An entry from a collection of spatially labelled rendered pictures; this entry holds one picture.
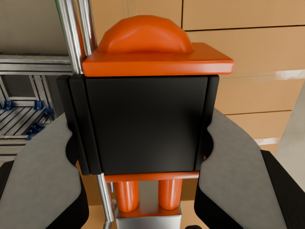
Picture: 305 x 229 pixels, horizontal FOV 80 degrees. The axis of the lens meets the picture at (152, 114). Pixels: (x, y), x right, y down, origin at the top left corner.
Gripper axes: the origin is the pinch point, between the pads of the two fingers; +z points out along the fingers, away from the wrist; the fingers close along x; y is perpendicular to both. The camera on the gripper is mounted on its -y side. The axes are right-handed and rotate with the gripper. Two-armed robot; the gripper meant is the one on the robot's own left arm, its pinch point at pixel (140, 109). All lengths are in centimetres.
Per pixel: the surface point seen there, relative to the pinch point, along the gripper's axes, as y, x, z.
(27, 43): 17, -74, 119
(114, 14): -2, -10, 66
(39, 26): 7, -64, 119
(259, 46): 10, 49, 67
